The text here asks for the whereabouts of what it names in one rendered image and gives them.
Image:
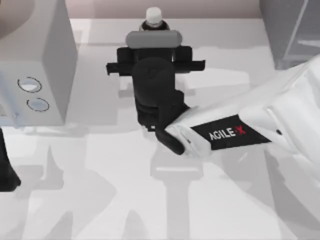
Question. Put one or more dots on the large microwave knob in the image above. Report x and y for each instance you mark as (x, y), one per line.
(29, 85)

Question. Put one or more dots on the small microwave knob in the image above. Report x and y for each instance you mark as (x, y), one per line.
(38, 105)

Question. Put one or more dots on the pale grey rounded box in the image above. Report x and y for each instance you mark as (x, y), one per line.
(153, 39)

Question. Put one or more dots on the clear bottle with white cap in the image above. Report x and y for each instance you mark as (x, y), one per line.
(153, 15)

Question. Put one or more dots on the pale microwave oven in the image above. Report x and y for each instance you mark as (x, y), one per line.
(37, 50)

